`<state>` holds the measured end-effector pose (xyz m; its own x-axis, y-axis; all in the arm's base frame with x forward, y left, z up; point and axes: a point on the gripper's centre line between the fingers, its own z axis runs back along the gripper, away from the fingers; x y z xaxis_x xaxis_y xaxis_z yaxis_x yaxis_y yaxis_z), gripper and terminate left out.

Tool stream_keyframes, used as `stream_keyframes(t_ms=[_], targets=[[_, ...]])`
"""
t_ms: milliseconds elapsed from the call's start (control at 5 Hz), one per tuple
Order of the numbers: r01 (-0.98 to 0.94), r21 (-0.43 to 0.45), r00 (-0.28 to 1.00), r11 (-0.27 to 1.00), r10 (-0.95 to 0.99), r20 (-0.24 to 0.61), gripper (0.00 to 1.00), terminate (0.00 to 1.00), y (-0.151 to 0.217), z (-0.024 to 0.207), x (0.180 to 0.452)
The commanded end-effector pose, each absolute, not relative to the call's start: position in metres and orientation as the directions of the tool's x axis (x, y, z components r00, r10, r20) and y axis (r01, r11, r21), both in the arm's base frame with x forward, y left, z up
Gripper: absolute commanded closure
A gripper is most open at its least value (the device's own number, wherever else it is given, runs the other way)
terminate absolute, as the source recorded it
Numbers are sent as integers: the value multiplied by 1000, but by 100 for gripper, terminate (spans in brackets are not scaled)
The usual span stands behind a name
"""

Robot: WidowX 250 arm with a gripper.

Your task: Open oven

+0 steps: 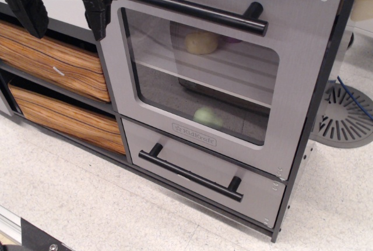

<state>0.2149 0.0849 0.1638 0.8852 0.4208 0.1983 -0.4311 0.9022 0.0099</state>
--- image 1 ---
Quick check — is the black base plate with screw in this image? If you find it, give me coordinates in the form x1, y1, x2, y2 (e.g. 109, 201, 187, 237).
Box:
20, 218, 72, 251

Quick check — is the black oven door handle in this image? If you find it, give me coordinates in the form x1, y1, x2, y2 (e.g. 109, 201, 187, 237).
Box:
134, 0, 269, 37

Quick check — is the lower wood grain bin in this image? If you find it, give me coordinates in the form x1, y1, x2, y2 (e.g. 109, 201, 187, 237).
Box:
8, 77, 125, 155

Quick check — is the black toy kitchen frame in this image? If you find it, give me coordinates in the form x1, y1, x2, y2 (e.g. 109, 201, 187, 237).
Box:
10, 0, 354, 242

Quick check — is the beige toy potato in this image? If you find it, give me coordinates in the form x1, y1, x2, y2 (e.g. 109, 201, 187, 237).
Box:
185, 31, 219, 55

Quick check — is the grey toy oven door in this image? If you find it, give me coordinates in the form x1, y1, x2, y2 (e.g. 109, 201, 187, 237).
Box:
101, 0, 342, 179

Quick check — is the grey lower oven drawer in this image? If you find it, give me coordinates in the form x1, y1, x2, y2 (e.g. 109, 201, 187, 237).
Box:
122, 119, 284, 227

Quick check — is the wood grain bin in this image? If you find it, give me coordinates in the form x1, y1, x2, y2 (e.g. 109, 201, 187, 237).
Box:
1, 20, 111, 103
8, 77, 125, 155

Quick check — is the blue cable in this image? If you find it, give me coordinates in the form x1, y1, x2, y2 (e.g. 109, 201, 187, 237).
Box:
336, 75, 373, 121

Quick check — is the grey round slotted base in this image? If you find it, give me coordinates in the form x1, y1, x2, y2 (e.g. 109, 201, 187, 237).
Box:
311, 82, 372, 149

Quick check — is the grey oven rack shelf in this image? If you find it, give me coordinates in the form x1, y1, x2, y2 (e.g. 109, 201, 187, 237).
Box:
133, 37, 279, 107

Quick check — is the aluminium rail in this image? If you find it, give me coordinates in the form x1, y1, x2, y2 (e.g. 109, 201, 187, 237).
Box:
1, 206, 22, 245

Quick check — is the purple toy item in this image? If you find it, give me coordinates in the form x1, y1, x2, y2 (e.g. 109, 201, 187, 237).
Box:
223, 36, 241, 44

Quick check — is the upper wood grain bin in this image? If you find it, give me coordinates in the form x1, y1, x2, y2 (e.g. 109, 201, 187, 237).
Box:
1, 20, 111, 103

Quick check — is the black drawer handle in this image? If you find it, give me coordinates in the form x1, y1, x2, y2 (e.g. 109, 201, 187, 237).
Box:
138, 143, 244, 202

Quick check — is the green toy pear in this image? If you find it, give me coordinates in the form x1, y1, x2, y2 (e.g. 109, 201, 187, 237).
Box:
193, 107, 223, 128

